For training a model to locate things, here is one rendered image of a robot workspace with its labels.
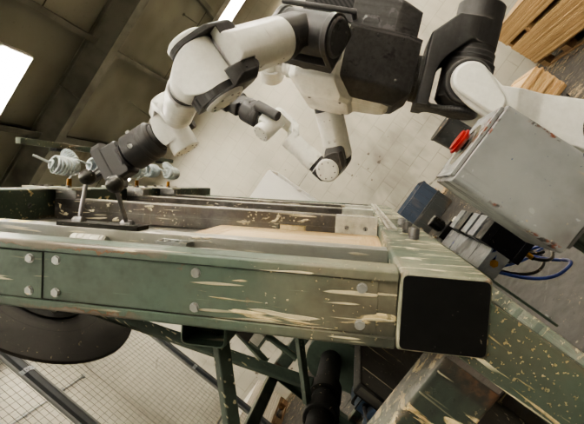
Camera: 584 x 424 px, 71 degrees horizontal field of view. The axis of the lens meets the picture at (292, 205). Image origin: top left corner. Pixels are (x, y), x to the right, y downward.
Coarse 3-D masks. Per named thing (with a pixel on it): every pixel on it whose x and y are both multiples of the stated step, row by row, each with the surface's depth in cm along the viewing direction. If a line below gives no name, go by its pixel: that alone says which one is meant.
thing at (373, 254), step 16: (0, 224) 95; (16, 224) 94; (32, 224) 93; (48, 224) 93; (112, 240) 90; (128, 240) 90; (144, 240) 89; (192, 240) 87; (208, 240) 87; (224, 240) 86; (240, 240) 85; (256, 240) 86; (272, 240) 87; (288, 240) 88; (320, 256) 83; (336, 256) 82; (352, 256) 82; (368, 256) 81; (384, 256) 81
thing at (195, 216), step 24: (72, 192) 139; (72, 216) 139; (96, 216) 137; (120, 216) 136; (144, 216) 134; (168, 216) 133; (192, 216) 132; (216, 216) 130; (240, 216) 129; (264, 216) 128; (288, 216) 127; (312, 216) 125; (336, 216) 124; (360, 216) 123
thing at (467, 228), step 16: (432, 224) 121; (448, 224) 119; (464, 224) 100; (480, 224) 88; (496, 224) 81; (448, 240) 112; (464, 240) 100; (480, 240) 84; (496, 240) 82; (512, 240) 81; (464, 256) 92; (480, 256) 84; (496, 256) 80; (512, 256) 81; (528, 256) 82; (544, 256) 93; (496, 272) 80; (512, 272) 85; (528, 272) 86; (560, 272) 81; (528, 304) 77
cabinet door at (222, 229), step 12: (216, 228) 121; (228, 228) 123; (240, 228) 124; (252, 228) 126; (264, 228) 128; (300, 240) 107; (312, 240) 108; (324, 240) 109; (336, 240) 110; (348, 240) 112; (360, 240) 111; (372, 240) 112
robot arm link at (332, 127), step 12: (324, 120) 132; (336, 120) 132; (324, 132) 134; (336, 132) 133; (324, 144) 136; (336, 144) 133; (348, 144) 136; (324, 156) 134; (336, 156) 133; (348, 156) 137; (324, 168) 135; (336, 168) 134; (324, 180) 136
